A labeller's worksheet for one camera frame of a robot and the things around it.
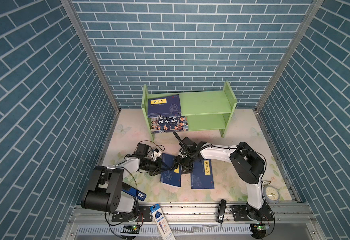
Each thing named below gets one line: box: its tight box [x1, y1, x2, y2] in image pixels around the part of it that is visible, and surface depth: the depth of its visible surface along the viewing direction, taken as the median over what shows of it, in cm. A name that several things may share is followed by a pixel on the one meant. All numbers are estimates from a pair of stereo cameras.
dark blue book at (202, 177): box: [190, 158, 215, 190], surface depth 87 cm
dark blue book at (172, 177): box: [160, 152, 182, 188], surface depth 84 cm
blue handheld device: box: [121, 182, 147, 202], surface depth 79 cm
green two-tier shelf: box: [141, 80, 238, 142], surface depth 89 cm
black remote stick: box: [216, 199, 227, 224], surface depth 74 cm
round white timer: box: [263, 185, 280, 204], surface depth 78 cm
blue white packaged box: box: [149, 203, 176, 240], surface depth 71 cm
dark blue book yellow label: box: [147, 94, 182, 118], surface depth 84 cm
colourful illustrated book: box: [150, 116, 189, 134], surface depth 93 cm
